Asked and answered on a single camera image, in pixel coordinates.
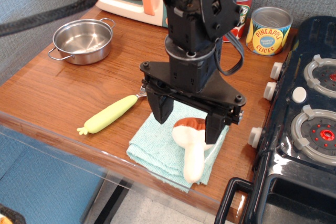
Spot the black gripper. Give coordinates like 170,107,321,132
140,37,246,145

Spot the plush brown white mushroom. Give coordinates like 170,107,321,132
172,118,212,184

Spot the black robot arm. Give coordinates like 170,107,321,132
92,0,246,144

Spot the light blue cloth napkin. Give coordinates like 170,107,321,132
126,100,230,193

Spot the pineapple slices can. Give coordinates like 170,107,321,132
246,7,293,56

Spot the black toy stove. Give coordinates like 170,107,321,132
215,16,335,223

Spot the small steel pot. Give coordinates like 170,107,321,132
48,18,116,65

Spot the toy microwave oven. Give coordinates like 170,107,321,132
96,0,167,27

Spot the tomato sauce can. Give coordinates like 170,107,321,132
231,0,253,39

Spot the black gripper wire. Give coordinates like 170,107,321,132
215,31,245,76

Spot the spoon with green handle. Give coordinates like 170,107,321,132
77,85,146,135

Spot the black braided cable sleeve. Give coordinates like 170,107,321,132
0,0,116,38

